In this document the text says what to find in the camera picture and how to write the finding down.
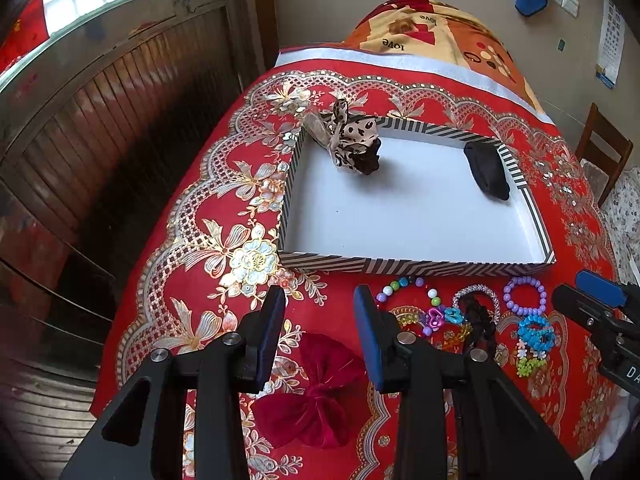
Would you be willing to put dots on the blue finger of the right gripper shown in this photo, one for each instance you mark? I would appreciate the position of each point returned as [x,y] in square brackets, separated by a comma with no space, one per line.
[596,318]
[606,291]

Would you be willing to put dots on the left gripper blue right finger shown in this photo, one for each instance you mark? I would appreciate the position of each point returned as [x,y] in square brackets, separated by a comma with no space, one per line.
[377,332]

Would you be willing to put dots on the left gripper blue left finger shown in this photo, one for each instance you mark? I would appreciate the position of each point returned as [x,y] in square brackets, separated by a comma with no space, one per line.
[261,332]

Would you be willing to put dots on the red satin bow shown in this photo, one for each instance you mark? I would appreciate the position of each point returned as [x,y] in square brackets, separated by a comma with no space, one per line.
[322,416]

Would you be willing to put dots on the white floral fabric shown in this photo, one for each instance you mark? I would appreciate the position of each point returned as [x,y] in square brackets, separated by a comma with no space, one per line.
[621,214]

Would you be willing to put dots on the red gold floral tablecloth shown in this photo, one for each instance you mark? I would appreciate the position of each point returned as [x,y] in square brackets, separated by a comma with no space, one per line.
[213,254]

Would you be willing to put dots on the wooden chair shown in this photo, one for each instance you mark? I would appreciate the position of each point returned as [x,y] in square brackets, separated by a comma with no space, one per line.
[605,148]

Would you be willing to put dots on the white striped-edge tray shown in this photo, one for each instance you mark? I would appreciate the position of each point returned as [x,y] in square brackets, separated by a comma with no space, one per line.
[420,213]

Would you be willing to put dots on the black fabric pouch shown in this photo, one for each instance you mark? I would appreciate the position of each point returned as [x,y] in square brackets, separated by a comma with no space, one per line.
[487,169]

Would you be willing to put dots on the leopard print bow scrunchie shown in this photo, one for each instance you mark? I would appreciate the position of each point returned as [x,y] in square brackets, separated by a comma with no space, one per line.
[351,140]

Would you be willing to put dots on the orange love print blanket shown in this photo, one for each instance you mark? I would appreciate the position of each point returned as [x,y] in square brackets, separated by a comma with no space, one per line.
[437,30]

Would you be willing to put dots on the red paper decoration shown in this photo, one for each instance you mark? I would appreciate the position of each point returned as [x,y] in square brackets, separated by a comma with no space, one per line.
[28,32]

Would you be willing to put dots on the wall calendar poster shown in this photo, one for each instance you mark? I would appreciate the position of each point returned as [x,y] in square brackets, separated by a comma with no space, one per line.
[611,44]

